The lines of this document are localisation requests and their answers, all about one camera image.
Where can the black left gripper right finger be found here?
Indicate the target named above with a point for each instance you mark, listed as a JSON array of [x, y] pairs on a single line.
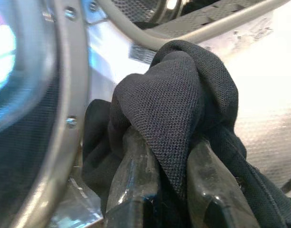
[[214, 185]]

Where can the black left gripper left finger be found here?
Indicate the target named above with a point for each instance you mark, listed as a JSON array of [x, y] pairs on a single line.
[[132, 175]]

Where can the perforated steel washer drum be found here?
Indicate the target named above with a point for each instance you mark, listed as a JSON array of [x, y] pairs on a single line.
[[207, 14]]

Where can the grey rubber door gasket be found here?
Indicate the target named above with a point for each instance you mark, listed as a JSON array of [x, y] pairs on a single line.
[[183, 28]]

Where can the washing machine door with glass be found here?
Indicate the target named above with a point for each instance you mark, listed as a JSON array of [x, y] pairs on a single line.
[[33, 95]]

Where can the black knit garment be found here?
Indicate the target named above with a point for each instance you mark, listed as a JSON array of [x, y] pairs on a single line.
[[169, 104]]

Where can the white front-load washing machine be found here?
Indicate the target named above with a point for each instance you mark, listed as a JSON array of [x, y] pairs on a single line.
[[254, 90]]

